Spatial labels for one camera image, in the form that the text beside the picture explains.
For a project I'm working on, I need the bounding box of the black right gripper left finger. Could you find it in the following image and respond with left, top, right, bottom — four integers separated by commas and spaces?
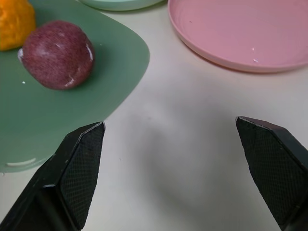
0, 121, 106, 231

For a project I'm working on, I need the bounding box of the red apple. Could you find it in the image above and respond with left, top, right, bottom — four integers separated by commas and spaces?
17, 21, 96, 90

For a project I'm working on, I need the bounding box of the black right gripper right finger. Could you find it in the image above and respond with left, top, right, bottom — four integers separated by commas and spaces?
235, 116, 308, 231

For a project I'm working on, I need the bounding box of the pink plate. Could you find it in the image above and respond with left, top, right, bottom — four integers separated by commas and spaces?
167, 0, 308, 74

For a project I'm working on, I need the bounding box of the green square plate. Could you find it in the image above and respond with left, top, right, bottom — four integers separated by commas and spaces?
0, 0, 151, 174

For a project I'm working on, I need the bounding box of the orange fruit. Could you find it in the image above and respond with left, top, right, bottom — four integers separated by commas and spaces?
0, 0, 37, 51

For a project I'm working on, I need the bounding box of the light green plate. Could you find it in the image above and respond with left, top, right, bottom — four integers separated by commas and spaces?
78, 0, 168, 12

